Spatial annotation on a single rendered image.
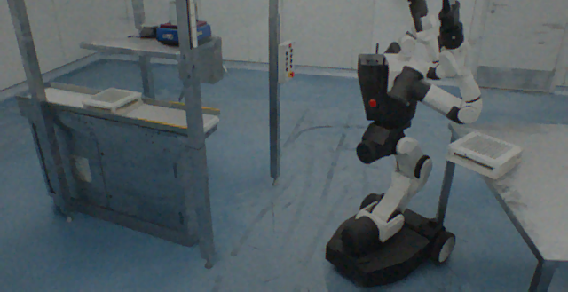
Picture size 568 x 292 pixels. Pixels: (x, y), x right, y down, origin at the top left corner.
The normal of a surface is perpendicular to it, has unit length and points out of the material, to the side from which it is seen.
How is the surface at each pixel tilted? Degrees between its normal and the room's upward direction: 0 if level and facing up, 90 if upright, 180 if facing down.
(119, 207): 90
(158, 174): 90
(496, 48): 90
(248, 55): 90
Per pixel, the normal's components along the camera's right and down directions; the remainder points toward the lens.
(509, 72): -0.25, 0.40
